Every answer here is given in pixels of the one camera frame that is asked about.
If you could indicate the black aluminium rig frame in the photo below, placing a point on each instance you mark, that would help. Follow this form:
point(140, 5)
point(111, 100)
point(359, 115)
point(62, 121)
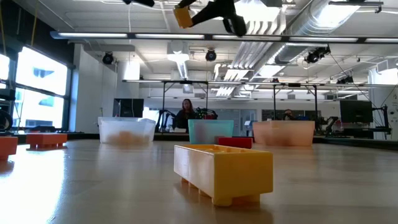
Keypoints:
point(367, 142)

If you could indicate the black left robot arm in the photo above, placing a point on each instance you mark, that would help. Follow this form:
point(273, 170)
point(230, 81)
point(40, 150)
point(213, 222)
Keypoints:
point(140, 2)

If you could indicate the black computer monitor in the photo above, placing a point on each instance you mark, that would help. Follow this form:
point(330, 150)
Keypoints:
point(356, 111)
point(128, 108)

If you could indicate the black background rig frame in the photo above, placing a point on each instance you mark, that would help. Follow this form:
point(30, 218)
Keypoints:
point(163, 93)
point(274, 99)

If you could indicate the black ceiling-mounted camera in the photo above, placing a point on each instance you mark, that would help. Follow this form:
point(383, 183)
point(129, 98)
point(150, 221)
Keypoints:
point(315, 55)

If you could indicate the long linear ceiling light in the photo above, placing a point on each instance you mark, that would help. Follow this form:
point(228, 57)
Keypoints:
point(93, 35)
point(143, 81)

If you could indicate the silver round ventilation duct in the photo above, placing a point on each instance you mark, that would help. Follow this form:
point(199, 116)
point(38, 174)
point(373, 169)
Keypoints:
point(311, 25)

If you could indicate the person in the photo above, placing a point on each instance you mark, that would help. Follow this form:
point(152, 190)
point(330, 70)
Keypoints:
point(185, 118)
point(288, 115)

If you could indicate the clear plastic bin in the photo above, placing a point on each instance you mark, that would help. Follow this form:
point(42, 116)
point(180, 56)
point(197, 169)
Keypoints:
point(124, 127)

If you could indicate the orange plastic bin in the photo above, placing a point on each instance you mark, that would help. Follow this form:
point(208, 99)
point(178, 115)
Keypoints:
point(283, 133)

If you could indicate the black round ceiling spotlight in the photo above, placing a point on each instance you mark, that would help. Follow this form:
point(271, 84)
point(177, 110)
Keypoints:
point(108, 58)
point(211, 55)

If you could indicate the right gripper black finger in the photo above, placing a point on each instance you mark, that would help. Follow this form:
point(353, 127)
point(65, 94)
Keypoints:
point(189, 2)
point(214, 14)

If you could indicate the teal plastic bin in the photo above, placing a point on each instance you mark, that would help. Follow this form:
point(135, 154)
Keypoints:
point(217, 129)

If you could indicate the white ceiling air duct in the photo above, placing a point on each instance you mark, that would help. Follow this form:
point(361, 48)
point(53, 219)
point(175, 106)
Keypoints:
point(178, 62)

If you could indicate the silver ceiling pipe bundle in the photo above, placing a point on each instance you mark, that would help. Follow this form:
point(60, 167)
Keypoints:
point(264, 49)

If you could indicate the long yellow toy brick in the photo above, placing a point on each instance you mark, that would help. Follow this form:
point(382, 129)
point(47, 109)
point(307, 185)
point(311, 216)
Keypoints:
point(183, 17)
point(242, 174)

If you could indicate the large window wall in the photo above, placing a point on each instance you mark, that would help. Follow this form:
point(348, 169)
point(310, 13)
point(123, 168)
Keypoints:
point(40, 77)

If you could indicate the long red toy brick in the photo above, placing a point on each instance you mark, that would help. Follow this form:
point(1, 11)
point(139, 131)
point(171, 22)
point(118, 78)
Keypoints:
point(235, 143)

